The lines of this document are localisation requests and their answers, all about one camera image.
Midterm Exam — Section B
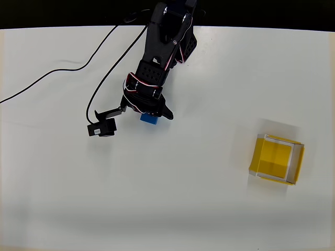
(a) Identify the yellow open box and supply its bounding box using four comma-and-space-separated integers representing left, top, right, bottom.
248, 133, 306, 186

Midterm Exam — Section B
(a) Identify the blue cube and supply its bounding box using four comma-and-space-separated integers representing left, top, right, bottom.
139, 112, 161, 127

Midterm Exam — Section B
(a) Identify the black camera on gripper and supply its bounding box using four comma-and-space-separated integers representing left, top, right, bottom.
87, 105, 127, 139

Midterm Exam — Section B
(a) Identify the black camera cable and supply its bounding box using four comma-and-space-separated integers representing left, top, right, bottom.
0, 9, 154, 126

